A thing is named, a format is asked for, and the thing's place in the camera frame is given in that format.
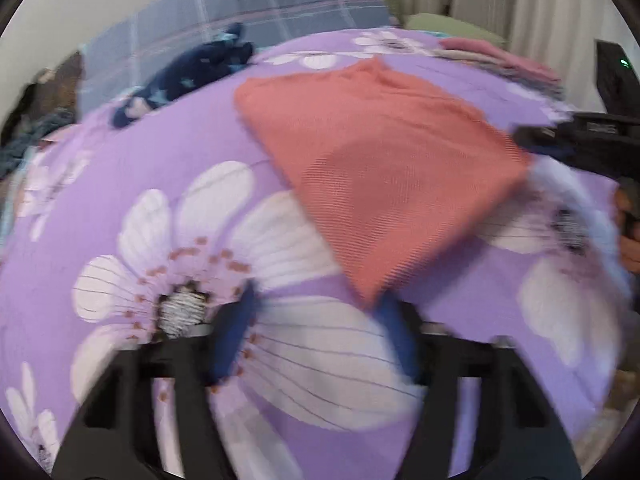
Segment dark brown patterned cloth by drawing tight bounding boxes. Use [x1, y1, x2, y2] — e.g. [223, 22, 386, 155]
[2, 50, 86, 136]

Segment navy star print garment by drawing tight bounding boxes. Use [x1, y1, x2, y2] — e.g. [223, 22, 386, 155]
[110, 22, 256, 129]

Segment purple floral blanket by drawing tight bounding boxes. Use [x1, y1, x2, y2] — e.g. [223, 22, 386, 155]
[0, 27, 633, 480]

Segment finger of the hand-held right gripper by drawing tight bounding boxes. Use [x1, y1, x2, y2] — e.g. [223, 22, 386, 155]
[512, 122, 576, 161]

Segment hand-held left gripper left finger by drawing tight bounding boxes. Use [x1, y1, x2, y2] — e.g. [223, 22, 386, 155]
[52, 280, 261, 480]

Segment coral pink knit garment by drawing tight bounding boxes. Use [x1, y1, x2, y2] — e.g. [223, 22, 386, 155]
[234, 56, 533, 308]

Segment dark blue knit cloth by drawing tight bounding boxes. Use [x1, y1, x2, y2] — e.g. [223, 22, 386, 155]
[0, 110, 78, 181]

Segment green pillow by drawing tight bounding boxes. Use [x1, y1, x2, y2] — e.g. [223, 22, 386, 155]
[402, 11, 506, 46]

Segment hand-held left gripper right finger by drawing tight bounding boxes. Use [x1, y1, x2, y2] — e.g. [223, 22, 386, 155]
[375, 292, 583, 480]

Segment blue plaid bedding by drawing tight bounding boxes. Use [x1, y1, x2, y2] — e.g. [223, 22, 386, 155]
[80, 0, 396, 116]

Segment pink folded clothes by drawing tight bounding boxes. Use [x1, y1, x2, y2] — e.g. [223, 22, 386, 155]
[435, 36, 563, 86]

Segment person's right hand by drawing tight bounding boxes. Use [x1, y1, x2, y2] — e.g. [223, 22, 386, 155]
[615, 187, 640, 276]

